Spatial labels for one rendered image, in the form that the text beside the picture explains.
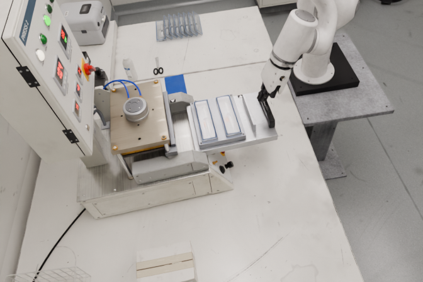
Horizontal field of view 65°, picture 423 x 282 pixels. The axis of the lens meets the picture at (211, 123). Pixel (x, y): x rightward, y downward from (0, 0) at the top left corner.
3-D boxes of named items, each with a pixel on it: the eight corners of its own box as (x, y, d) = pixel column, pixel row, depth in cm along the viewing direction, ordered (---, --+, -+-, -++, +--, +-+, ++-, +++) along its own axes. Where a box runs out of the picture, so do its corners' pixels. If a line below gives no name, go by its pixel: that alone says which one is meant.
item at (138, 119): (100, 171, 107) (84, 149, 97) (101, 101, 126) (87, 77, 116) (174, 155, 108) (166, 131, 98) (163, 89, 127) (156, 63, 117)
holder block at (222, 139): (199, 149, 115) (199, 145, 113) (191, 107, 127) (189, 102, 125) (246, 139, 116) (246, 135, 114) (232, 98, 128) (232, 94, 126)
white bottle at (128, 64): (135, 73, 174) (127, 52, 162) (140, 78, 171) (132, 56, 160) (126, 78, 172) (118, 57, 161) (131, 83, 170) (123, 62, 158)
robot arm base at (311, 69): (320, 53, 167) (326, 21, 153) (342, 77, 155) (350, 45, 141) (286, 64, 165) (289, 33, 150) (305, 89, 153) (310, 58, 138)
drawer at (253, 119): (196, 158, 117) (194, 146, 111) (187, 112, 131) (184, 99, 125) (277, 141, 119) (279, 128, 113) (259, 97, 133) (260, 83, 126)
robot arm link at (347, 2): (309, 28, 151) (316, -22, 132) (351, 36, 144) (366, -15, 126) (301, 45, 144) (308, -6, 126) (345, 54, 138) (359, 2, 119)
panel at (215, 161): (233, 184, 129) (209, 167, 116) (216, 125, 148) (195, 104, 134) (237, 182, 129) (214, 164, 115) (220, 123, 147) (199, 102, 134)
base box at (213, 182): (96, 220, 125) (78, 201, 112) (97, 141, 148) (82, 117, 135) (234, 189, 129) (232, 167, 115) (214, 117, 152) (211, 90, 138)
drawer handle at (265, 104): (269, 128, 118) (270, 121, 115) (257, 98, 127) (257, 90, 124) (274, 127, 118) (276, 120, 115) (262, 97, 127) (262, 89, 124)
